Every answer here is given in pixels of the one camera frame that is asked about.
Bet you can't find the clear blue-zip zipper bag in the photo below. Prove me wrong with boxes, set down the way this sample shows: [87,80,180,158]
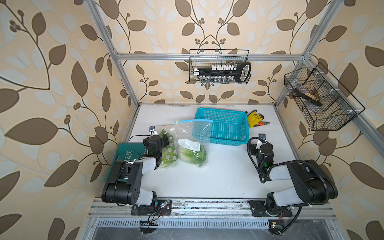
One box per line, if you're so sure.
[175,119,213,167]

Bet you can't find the small chinese cabbage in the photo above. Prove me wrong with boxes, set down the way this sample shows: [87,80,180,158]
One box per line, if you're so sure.
[177,145,208,167]

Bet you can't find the large chinese cabbage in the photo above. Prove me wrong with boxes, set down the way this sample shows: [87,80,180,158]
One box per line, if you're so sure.
[160,130,179,168]

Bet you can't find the pink dotted zipper bag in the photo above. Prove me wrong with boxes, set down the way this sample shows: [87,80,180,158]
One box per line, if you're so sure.
[156,125,179,168]

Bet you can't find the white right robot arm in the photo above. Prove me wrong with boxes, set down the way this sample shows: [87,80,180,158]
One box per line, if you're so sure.
[247,137,338,217]

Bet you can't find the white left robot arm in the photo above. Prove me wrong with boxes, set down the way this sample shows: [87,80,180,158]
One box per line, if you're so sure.
[101,135,169,207]

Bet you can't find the teal perforated plastic basket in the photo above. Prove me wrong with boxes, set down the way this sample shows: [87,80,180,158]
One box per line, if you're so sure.
[195,108,249,147]

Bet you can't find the yellow black work glove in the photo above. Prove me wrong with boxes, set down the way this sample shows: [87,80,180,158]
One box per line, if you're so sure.
[247,110,264,128]

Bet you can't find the black socket wrench set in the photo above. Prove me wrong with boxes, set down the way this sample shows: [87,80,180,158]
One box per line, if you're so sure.
[192,62,252,84]

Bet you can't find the dark tool in basket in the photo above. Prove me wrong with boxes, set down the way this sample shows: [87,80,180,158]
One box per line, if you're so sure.
[294,88,323,107]

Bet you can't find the black wire basket back wall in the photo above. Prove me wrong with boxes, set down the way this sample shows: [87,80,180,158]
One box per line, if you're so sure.
[189,49,252,85]

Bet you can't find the black wire basket wall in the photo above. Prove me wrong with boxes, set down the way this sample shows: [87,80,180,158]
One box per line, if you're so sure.
[284,63,366,131]
[189,49,252,85]

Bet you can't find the orange handled pliers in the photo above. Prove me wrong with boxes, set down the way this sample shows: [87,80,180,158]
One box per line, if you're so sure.
[258,121,270,126]

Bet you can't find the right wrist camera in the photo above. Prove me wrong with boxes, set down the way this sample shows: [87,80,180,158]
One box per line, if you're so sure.
[259,133,267,144]

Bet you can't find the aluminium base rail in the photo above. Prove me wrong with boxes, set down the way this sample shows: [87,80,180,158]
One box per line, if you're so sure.
[88,198,336,230]

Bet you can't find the black wire basket right wall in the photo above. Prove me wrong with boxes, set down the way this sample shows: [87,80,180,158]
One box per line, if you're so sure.
[284,63,366,131]

